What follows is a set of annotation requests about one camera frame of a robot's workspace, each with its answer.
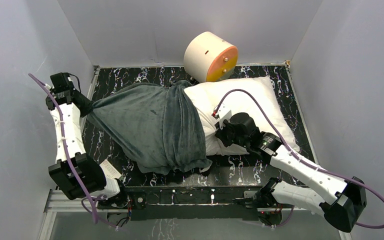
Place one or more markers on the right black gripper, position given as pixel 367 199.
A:
pixel 221 133

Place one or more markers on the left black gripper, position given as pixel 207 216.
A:
pixel 80 102

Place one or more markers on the white pillow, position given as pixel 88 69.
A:
pixel 254 96

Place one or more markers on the grey plush pillowcase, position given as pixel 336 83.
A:
pixel 157 127

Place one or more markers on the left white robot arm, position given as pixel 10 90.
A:
pixel 74 171

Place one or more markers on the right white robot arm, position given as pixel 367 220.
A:
pixel 339 201

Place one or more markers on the white labelled power box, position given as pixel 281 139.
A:
pixel 109 170

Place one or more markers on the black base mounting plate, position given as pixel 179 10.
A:
pixel 220 202

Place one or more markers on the white orange cylindrical drum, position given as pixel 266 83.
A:
pixel 209 58

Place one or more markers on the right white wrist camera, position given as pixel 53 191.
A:
pixel 222 113

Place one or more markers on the aluminium front frame rail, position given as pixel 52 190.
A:
pixel 301 198

